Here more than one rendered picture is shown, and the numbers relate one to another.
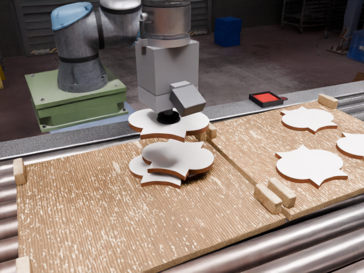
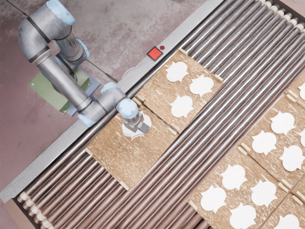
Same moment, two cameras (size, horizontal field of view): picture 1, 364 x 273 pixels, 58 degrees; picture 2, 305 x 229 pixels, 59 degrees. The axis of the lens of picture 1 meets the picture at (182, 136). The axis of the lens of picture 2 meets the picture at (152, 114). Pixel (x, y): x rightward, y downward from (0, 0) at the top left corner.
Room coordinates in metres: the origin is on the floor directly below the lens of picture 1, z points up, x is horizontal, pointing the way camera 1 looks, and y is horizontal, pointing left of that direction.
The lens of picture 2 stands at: (0.15, 0.02, 2.43)
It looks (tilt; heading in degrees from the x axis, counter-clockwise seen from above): 73 degrees down; 346
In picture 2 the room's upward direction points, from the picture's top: 10 degrees counter-clockwise
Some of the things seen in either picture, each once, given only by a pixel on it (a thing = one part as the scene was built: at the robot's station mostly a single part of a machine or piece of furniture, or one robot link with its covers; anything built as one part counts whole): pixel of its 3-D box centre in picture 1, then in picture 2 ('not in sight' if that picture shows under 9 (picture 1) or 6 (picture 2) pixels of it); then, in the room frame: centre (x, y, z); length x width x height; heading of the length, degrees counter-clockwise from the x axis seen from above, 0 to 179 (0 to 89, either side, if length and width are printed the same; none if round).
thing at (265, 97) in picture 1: (265, 99); (154, 53); (0.94, -0.26, 0.92); 0.06 x 0.06 x 0.01; 22
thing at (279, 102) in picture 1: (265, 99); (154, 53); (0.94, -0.26, 0.92); 0.08 x 0.08 x 0.02; 22
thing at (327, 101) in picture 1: (327, 101); (183, 52); (0.87, -0.42, 0.95); 0.06 x 0.02 x 0.03; 25
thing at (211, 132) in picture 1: (208, 128); (140, 97); (0.70, -0.06, 0.95); 0.06 x 0.02 x 0.03; 25
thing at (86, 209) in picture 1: (137, 193); (131, 142); (0.49, 0.08, 0.93); 0.41 x 0.35 x 0.02; 115
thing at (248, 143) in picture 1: (307, 144); (179, 89); (0.66, -0.30, 0.93); 0.41 x 0.35 x 0.02; 115
